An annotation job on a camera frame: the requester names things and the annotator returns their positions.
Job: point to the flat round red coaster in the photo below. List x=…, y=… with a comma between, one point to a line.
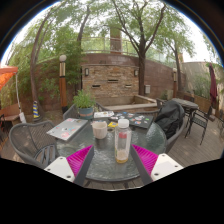
x=122, y=135

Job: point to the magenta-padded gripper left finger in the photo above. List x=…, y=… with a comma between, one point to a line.
x=80, y=160

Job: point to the blue yellow striped bollard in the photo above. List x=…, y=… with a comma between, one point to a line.
x=36, y=110

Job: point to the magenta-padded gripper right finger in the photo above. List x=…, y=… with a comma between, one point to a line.
x=146, y=159

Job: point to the grey mesh patio chair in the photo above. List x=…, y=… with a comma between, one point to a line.
x=161, y=102
x=26, y=136
x=70, y=113
x=173, y=141

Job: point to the white booklet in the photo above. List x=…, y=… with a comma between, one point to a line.
x=103, y=114

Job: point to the forked dark-trunk tree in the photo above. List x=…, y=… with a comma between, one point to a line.
x=141, y=80

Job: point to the black jacket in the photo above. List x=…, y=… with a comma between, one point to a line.
x=170, y=118

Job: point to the orange patio umbrella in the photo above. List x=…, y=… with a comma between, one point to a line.
x=6, y=75

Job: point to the yellow card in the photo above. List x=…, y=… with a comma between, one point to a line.
x=112, y=124

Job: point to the green plant in blue pot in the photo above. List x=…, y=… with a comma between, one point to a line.
x=84, y=101

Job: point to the maroon closed patio umbrella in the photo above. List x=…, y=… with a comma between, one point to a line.
x=213, y=86

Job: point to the beige ribbed ceramic mug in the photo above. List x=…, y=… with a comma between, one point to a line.
x=99, y=130

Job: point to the wooden bench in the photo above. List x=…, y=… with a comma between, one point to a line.
x=10, y=111

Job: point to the wooden lamp post white globe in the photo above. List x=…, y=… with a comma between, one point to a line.
x=62, y=83

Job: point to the silver laptop with stickers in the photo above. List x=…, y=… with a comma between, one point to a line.
x=66, y=128

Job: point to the black laptop with stickers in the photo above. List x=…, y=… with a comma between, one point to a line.
x=138, y=119

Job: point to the stone water basin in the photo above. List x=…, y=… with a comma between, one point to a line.
x=133, y=106

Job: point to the clear plastic bottle white cap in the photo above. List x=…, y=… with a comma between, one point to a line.
x=122, y=150

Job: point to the black metal patio chair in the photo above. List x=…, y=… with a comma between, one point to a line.
x=200, y=120

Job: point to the black wall lantern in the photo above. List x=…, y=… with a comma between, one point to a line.
x=135, y=72
x=86, y=72

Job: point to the round dark patio table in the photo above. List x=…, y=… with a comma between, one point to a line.
x=185, y=103

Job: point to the leaning tree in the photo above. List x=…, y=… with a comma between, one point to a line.
x=33, y=83

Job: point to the white umbrella base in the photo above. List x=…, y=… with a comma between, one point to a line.
x=22, y=117

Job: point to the grey wall box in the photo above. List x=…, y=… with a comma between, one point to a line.
x=147, y=89

